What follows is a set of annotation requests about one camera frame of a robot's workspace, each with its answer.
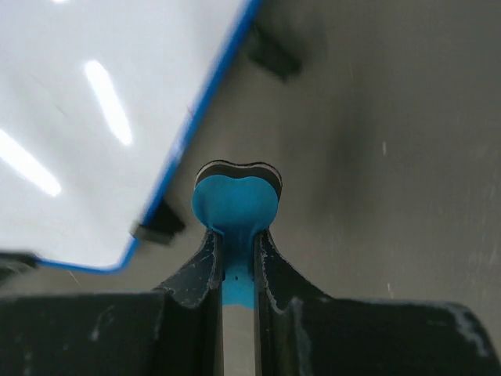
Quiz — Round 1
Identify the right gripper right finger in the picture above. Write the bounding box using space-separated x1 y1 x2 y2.
254 230 500 375

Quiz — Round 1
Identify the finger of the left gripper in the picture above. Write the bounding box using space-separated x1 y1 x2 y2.
0 251 38 282

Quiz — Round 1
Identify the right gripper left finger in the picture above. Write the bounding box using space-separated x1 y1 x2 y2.
1 231 223 375

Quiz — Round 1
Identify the blue felt eraser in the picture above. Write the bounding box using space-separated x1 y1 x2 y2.
191 160 283 309

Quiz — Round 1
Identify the blue framed whiteboard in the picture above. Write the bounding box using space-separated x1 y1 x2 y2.
1 1 260 272

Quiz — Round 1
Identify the black whiteboard foot clip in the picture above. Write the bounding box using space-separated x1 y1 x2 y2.
131 198 186 245

